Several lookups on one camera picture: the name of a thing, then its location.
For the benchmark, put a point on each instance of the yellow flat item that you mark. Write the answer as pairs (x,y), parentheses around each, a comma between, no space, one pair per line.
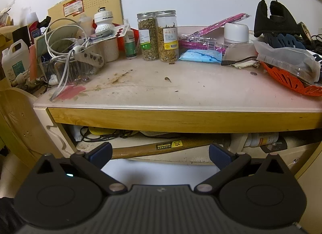
(108,131)

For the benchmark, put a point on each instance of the grey grinding disc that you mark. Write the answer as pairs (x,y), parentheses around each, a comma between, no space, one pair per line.
(275,145)

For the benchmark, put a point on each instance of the red and white spray can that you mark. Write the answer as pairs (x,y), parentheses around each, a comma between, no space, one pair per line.
(34,27)

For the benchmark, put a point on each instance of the red dotted card pack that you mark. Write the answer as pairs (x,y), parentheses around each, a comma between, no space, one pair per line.
(122,30)

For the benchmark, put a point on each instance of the white plug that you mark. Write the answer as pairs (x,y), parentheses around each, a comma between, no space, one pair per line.
(21,77)

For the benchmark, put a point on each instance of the wooden desk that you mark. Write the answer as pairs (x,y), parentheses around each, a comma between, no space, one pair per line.
(176,119)

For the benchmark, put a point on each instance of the green label dried herb jar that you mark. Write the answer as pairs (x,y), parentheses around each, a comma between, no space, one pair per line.
(148,37)

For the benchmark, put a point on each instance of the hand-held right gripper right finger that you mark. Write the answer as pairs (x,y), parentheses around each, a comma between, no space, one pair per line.
(219,156)

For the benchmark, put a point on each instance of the dark blue scalloped pad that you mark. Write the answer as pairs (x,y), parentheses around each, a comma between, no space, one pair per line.
(286,40)

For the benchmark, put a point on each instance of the blue packet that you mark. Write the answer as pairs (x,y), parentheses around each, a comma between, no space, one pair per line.
(201,56)

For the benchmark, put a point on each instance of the yellow label dried herb jar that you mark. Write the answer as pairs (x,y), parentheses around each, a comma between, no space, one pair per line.
(168,37)

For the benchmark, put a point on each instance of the pink striped packet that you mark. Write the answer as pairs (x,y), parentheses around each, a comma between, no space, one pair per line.
(208,30)

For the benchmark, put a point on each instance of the white round jar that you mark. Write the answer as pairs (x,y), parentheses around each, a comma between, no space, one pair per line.
(236,32)

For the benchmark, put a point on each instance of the clear plastic bag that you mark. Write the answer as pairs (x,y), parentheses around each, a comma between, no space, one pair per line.
(284,57)

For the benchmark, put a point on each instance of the green and white box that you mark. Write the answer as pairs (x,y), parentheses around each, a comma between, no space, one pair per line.
(42,45)

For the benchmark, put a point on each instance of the white plastic jug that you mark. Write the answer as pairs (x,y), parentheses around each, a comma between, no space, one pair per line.
(13,60)

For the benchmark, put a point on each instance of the small green bottle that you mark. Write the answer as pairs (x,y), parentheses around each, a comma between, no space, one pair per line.
(130,45)

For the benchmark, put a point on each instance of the white pill bottle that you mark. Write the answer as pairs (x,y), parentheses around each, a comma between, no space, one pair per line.
(263,139)

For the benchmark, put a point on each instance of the white sports bottle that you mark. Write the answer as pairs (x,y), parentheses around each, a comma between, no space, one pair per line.
(107,22)

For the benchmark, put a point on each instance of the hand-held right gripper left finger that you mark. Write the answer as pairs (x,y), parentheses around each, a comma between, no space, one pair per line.
(102,152)

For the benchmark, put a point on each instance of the orange plastic basket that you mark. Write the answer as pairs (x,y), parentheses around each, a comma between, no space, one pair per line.
(284,77)

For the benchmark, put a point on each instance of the clear glass container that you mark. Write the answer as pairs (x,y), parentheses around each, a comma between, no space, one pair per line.
(75,71)

